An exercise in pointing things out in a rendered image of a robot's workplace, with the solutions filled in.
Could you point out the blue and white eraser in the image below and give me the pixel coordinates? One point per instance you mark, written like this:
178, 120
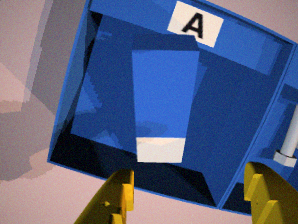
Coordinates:
164, 73

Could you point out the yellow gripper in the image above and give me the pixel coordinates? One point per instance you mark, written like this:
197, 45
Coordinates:
273, 199

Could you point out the blue bin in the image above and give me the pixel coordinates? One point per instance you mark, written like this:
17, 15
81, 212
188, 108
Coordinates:
94, 131

